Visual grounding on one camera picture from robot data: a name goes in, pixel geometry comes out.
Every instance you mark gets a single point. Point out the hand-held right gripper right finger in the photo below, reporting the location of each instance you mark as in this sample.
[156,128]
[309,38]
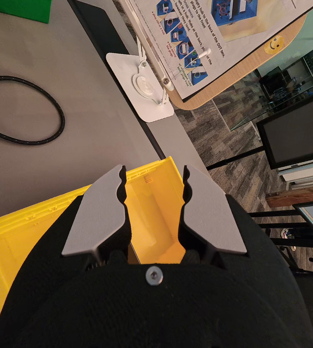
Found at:
[213,217]

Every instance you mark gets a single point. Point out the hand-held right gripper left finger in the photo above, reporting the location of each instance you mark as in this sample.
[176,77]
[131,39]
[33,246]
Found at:
[94,217]

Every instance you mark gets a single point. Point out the yellow plastic bin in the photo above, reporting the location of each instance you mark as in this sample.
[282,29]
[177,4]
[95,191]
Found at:
[156,212]

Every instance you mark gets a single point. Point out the green plastic bin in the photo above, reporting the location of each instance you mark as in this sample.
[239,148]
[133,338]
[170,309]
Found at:
[15,10]

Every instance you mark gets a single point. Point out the wooden beam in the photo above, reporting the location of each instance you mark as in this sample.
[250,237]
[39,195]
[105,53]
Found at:
[303,194]

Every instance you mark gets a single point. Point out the white stand base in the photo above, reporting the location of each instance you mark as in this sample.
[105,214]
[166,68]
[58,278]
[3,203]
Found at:
[145,92]

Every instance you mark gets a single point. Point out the dark flat mat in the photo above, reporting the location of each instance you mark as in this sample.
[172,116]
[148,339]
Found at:
[118,54]

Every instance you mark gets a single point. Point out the instruction sheet on wooden board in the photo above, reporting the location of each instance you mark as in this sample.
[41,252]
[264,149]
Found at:
[243,32]

